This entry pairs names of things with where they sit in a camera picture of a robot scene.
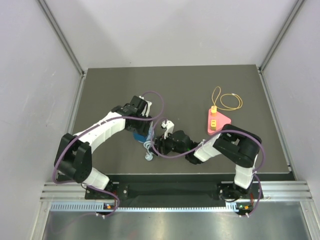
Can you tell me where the blue cube plug adapter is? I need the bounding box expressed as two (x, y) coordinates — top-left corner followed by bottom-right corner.
(133, 132), (148, 144)

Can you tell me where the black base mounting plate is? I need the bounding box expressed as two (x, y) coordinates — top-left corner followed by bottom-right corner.
(84, 173), (266, 207)

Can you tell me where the pink triangular power strip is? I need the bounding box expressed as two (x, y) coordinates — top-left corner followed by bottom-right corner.
(207, 109), (232, 136)

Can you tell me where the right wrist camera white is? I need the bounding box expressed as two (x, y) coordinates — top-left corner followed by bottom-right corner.
(161, 120), (175, 139)

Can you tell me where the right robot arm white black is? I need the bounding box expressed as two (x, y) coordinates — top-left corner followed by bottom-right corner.
(148, 124), (262, 199)

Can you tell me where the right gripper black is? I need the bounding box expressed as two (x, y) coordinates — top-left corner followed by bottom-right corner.
(149, 128), (188, 157)

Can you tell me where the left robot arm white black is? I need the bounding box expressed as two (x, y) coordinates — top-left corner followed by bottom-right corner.
(53, 96), (152, 199)

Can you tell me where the yellow USB cable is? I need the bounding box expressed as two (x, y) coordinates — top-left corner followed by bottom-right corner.
(211, 86), (244, 111)

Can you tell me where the light blue round power strip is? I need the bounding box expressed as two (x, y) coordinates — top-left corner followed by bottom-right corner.
(143, 123), (154, 161)

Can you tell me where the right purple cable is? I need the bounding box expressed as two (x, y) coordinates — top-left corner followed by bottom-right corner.
(150, 117), (266, 218)

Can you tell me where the slotted cable duct rail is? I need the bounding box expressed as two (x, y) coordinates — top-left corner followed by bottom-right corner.
(50, 201), (251, 213)

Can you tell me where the yellow charger with cable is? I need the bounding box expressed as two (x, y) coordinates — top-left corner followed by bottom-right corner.
(210, 105), (217, 117)

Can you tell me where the yellow two-port USB charger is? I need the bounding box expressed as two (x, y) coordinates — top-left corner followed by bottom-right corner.
(210, 119), (217, 131)

